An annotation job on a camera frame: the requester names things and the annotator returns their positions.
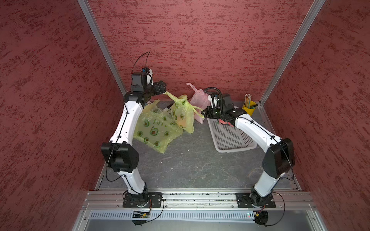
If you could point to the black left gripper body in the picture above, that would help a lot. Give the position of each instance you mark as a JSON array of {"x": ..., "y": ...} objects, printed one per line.
[{"x": 154, "y": 89}]

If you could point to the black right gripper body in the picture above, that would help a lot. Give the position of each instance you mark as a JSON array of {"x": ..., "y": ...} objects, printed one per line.
[{"x": 215, "y": 113}]

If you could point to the pink plastic bag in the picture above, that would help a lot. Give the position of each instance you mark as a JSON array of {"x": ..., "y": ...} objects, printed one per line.
[{"x": 200, "y": 101}]

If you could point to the green avocado plastic bag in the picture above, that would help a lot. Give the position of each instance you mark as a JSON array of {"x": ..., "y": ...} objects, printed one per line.
[{"x": 183, "y": 112}]

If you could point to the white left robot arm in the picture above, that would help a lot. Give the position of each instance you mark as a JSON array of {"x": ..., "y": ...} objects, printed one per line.
[{"x": 118, "y": 153}]

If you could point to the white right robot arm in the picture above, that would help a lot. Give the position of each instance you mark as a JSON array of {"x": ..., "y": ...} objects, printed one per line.
[{"x": 279, "y": 153}]

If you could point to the yellow pencil cup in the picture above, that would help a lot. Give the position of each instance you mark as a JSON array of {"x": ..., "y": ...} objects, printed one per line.
[{"x": 252, "y": 109}]

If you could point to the colored pencils bundle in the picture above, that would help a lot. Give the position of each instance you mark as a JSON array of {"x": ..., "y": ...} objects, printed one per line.
[{"x": 247, "y": 102}]

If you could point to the white plastic basket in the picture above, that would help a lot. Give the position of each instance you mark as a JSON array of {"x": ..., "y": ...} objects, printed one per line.
[{"x": 229, "y": 139}]

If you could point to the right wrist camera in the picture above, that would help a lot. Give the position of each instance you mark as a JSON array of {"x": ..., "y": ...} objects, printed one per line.
[{"x": 213, "y": 98}]

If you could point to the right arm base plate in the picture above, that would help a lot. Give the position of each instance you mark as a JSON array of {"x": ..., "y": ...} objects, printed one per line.
[{"x": 244, "y": 200}]

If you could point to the left aluminium corner post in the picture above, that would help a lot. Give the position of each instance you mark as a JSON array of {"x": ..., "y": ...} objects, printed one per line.
[{"x": 87, "y": 11}]

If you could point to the aluminium corner post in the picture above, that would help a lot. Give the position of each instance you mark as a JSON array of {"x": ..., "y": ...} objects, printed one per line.
[
  {"x": 87, "y": 11},
  {"x": 299, "y": 37}
]

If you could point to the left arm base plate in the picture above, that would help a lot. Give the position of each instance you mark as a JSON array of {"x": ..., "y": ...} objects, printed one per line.
[{"x": 154, "y": 199}]

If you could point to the aluminium front rail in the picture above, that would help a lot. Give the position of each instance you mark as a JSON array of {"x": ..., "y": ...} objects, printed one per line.
[{"x": 182, "y": 199}]

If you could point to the white slotted cable duct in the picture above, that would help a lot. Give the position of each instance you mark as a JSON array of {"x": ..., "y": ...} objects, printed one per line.
[{"x": 183, "y": 215}]

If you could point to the right aluminium corner post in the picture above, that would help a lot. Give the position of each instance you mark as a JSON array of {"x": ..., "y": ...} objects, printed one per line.
[{"x": 299, "y": 37}]

